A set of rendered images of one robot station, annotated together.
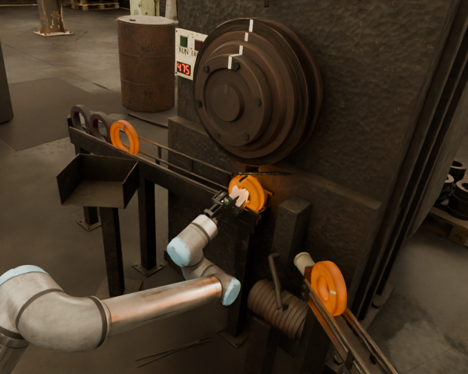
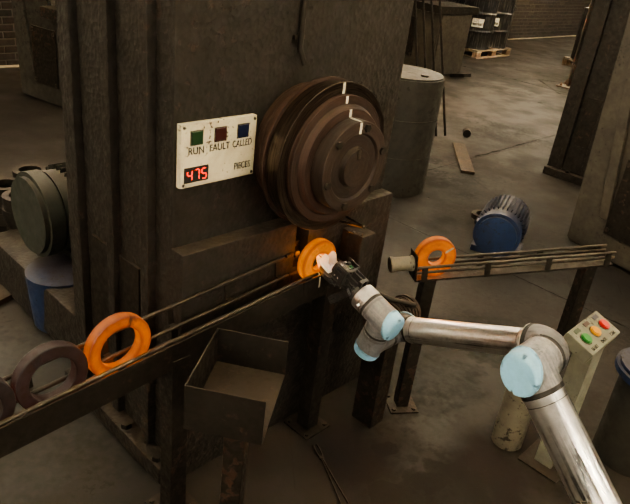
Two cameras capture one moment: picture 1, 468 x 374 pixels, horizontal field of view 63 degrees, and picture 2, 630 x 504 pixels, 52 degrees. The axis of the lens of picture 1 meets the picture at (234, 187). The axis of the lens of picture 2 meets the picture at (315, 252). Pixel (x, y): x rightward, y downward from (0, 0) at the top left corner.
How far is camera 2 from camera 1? 218 cm
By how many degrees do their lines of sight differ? 73
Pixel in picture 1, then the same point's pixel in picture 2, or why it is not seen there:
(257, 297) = not seen: hidden behind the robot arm
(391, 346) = not seen: hidden behind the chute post
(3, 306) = (554, 368)
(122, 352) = not seen: outside the picture
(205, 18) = (220, 97)
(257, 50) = (360, 107)
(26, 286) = (543, 346)
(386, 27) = (380, 57)
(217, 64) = (349, 136)
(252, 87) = (378, 140)
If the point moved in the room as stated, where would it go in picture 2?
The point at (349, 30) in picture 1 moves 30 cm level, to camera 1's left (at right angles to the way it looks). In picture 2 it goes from (359, 66) to (351, 84)
